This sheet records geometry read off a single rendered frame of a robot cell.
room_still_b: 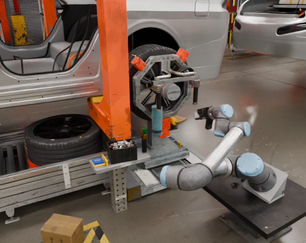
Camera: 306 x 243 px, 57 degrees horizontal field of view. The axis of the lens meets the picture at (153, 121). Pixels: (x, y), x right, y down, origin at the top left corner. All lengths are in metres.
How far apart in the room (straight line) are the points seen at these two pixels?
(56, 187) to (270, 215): 1.54
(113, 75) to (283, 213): 1.44
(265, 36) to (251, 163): 3.09
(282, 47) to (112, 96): 3.10
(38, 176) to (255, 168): 1.52
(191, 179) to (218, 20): 2.03
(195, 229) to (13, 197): 1.35
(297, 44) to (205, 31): 1.85
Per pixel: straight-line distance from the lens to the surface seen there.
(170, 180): 1.47
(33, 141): 2.44
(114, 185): 2.17
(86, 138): 2.37
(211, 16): 3.05
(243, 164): 1.90
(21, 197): 2.36
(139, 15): 2.63
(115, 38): 2.00
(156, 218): 2.28
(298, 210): 2.10
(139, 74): 2.26
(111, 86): 2.05
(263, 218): 1.95
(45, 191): 2.36
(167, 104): 2.60
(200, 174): 1.43
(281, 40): 4.59
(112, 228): 2.22
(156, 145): 2.74
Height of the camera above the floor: 1.52
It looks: 23 degrees down
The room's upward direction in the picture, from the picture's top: straight up
